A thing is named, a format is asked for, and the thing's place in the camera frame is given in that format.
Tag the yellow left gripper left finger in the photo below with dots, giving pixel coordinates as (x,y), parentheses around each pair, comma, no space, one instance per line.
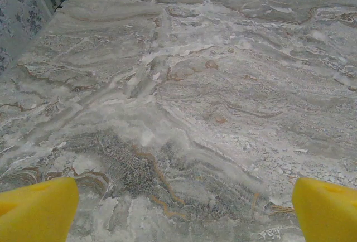
(39,211)

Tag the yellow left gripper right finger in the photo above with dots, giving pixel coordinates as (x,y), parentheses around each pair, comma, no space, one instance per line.
(326,214)

